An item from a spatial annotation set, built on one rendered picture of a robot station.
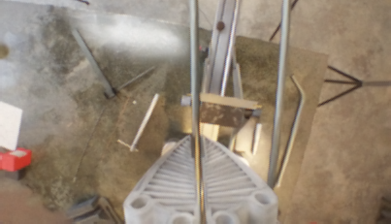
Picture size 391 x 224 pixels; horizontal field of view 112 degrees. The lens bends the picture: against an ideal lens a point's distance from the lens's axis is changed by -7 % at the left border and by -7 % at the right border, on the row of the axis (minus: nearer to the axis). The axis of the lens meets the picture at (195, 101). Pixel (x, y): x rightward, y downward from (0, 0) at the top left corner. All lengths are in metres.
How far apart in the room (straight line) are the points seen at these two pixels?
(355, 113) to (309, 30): 0.97
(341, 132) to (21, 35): 2.28
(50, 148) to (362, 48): 2.34
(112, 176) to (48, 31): 0.48
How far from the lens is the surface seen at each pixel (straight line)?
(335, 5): 2.00
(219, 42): 0.42
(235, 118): 0.29
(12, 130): 0.74
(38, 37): 0.65
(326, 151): 2.01
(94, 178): 0.62
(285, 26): 0.21
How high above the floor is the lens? 1.31
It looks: 83 degrees down
